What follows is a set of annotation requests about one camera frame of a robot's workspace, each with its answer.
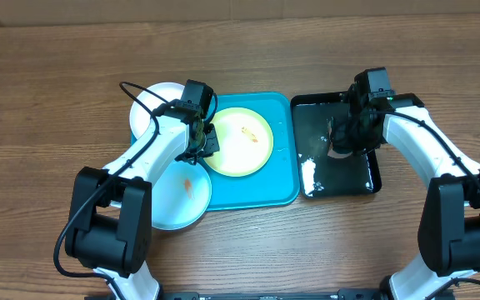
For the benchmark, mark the black plastic tray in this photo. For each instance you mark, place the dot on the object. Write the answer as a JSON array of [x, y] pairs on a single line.
[[320, 175]]

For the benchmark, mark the green scrubbing sponge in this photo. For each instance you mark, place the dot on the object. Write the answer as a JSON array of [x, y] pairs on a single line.
[[334, 151]]

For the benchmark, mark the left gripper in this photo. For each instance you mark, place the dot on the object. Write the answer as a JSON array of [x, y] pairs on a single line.
[[212, 147]]

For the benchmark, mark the light blue plate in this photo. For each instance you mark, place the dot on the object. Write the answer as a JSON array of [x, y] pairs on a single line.
[[181, 196]]

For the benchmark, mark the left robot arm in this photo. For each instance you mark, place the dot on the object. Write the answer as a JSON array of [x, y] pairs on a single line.
[[109, 227]]

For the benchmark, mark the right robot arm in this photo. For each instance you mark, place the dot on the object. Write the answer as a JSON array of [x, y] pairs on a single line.
[[449, 231]]

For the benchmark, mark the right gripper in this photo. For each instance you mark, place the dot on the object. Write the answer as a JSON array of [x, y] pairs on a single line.
[[372, 145]]

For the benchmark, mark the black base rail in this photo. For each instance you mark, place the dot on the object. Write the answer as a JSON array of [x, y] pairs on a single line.
[[342, 294]]

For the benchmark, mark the white plate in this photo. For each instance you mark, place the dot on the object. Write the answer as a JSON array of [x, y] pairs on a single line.
[[139, 118]]

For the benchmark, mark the yellow-green plate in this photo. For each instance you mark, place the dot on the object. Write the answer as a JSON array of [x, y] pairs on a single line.
[[245, 142]]

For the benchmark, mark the teal plastic tray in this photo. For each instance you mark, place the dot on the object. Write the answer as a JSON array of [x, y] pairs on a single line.
[[277, 182]]

